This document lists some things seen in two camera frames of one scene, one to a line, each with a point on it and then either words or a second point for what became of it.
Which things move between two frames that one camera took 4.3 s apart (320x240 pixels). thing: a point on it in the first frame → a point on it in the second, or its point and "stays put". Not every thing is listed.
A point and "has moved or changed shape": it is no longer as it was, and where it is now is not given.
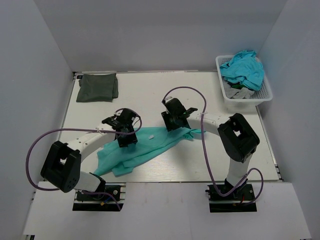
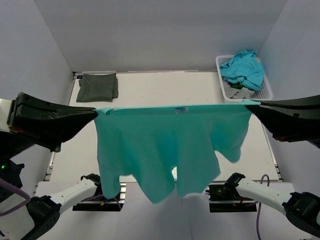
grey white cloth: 243,93 stays put
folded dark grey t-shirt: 98,87 stays put
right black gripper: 166,118 → 290,118
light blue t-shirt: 244,67 stays put
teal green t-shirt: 151,141 has moved or changed shape
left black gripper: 123,143 → 46,122
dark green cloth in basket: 238,86 stays put
